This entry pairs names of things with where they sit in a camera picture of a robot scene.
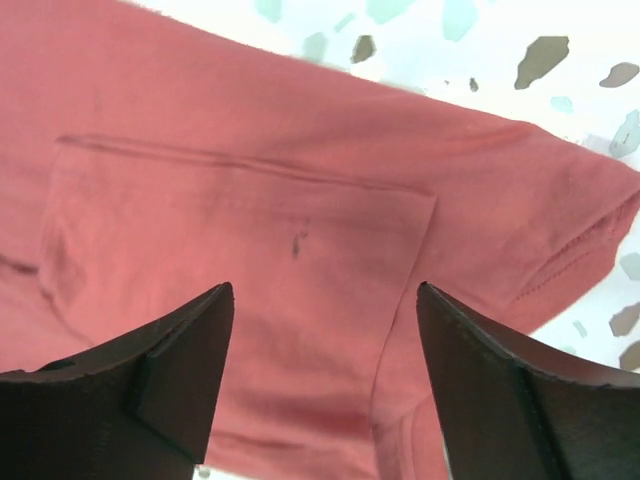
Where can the red pink t shirt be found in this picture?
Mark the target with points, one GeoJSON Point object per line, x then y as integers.
{"type": "Point", "coordinates": [144, 161]}

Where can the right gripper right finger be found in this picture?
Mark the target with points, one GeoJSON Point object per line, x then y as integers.
{"type": "Point", "coordinates": [511, 407]}

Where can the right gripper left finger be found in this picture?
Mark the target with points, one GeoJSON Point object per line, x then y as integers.
{"type": "Point", "coordinates": [140, 406]}

